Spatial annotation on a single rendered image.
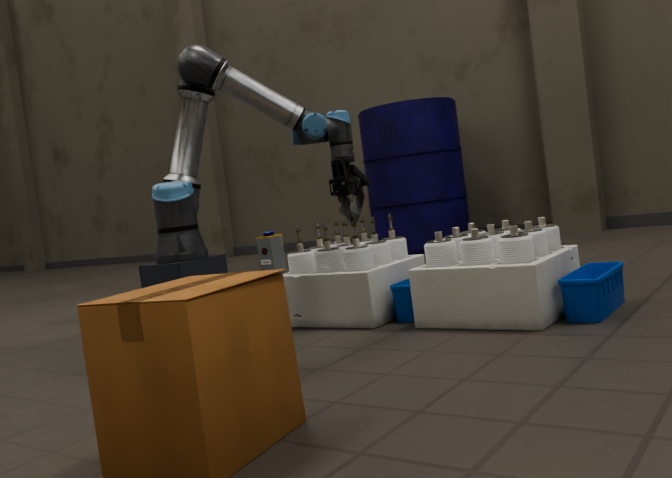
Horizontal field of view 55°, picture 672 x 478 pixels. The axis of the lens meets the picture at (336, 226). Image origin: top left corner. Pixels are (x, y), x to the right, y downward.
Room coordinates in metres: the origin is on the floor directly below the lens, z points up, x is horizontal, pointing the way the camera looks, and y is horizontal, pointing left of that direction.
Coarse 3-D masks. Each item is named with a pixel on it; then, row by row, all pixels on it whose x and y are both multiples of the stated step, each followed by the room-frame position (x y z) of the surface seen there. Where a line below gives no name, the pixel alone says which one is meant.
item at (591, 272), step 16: (576, 272) 1.89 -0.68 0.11; (592, 272) 1.99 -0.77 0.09; (608, 272) 1.79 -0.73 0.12; (576, 288) 1.74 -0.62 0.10; (592, 288) 1.71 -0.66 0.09; (608, 288) 1.78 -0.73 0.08; (576, 304) 1.74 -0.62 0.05; (592, 304) 1.72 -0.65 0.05; (608, 304) 1.78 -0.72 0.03; (576, 320) 1.75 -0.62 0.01; (592, 320) 1.72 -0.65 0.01
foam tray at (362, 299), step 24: (408, 264) 2.23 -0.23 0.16; (288, 288) 2.20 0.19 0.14; (312, 288) 2.14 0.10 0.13; (336, 288) 2.08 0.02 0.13; (360, 288) 2.03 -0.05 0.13; (384, 288) 2.08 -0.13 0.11; (312, 312) 2.15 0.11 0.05; (336, 312) 2.09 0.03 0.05; (360, 312) 2.04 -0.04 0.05; (384, 312) 2.07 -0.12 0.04
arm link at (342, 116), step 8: (328, 112) 2.09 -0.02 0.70; (336, 112) 2.07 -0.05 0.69; (344, 112) 2.08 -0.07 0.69; (328, 120) 2.07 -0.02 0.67; (336, 120) 2.07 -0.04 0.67; (344, 120) 2.07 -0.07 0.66; (328, 128) 2.06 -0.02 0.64; (336, 128) 2.07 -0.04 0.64; (344, 128) 2.07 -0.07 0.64; (328, 136) 2.07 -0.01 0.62; (336, 136) 2.07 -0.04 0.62; (344, 136) 2.07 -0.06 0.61; (336, 144) 2.07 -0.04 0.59
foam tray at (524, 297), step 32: (544, 256) 1.84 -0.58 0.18; (576, 256) 1.99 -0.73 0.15; (416, 288) 1.92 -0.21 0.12; (448, 288) 1.86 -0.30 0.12; (480, 288) 1.80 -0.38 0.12; (512, 288) 1.74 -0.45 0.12; (544, 288) 1.74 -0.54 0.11; (416, 320) 1.93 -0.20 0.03; (448, 320) 1.87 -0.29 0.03; (480, 320) 1.81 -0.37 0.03; (512, 320) 1.75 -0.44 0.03; (544, 320) 1.72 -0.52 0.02
